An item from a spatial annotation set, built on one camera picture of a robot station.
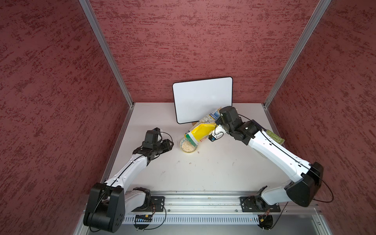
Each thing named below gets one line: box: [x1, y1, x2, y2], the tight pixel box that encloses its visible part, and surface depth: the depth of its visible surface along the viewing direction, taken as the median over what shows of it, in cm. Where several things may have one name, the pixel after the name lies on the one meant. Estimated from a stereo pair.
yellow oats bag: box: [185, 106, 222, 146], surface depth 76 cm
